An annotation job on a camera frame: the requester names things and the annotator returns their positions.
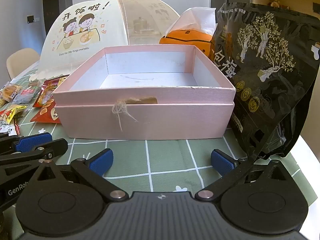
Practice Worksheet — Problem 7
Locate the black printed snack bag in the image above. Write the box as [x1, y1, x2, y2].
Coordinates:
[209, 2, 320, 159]

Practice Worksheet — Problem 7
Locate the pink cardboard box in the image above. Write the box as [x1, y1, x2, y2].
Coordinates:
[53, 44, 237, 140]

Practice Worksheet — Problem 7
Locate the dark door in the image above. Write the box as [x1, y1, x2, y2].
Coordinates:
[42, 0, 60, 36]

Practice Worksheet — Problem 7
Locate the white tissue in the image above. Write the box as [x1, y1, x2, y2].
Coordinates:
[166, 7, 217, 34]

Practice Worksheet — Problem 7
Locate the green checked tablecloth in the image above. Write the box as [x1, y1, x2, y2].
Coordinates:
[0, 62, 318, 230]

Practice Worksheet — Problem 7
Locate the white red snack packet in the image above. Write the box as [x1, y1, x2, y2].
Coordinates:
[0, 121, 19, 137]

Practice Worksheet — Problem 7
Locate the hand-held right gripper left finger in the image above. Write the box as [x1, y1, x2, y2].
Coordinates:
[24, 148, 129, 203]

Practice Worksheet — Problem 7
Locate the red chips packet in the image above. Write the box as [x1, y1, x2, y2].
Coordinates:
[34, 75, 69, 108]
[30, 105, 62, 124]

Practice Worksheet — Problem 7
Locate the beige chair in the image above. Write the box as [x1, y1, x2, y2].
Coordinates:
[6, 48, 40, 80]

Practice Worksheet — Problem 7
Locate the clear bread packet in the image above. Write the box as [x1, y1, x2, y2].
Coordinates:
[0, 81, 23, 103]

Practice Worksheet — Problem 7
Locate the orange tissue holder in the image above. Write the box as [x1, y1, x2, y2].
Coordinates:
[159, 29, 214, 60]

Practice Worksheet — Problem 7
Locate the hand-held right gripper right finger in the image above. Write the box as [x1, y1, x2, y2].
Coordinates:
[195, 149, 290, 202]

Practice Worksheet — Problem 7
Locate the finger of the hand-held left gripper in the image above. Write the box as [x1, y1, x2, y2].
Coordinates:
[0, 138, 68, 179]
[0, 132, 53, 155]

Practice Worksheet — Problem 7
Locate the yellow snack packet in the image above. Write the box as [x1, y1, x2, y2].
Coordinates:
[0, 104, 27, 124]

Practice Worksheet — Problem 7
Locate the cream mesh food cover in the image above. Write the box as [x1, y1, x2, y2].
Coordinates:
[30, 0, 180, 81]

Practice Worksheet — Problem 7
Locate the clear red label snack packet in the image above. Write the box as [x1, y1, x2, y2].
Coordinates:
[12, 86, 42, 104]

